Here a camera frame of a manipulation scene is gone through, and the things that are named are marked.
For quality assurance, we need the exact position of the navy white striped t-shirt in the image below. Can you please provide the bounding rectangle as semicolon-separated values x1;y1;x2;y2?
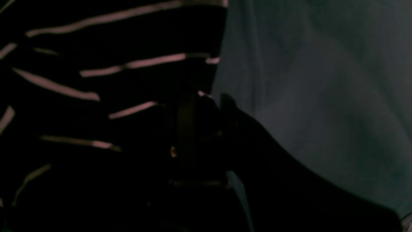
1;0;229;232

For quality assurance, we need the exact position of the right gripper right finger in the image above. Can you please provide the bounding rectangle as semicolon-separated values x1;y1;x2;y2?
220;94;403;232

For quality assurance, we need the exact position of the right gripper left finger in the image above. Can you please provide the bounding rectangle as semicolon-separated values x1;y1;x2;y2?
161;93;226;232

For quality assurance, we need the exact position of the teal table cloth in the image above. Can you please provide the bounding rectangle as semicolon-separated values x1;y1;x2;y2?
212;0;411;232

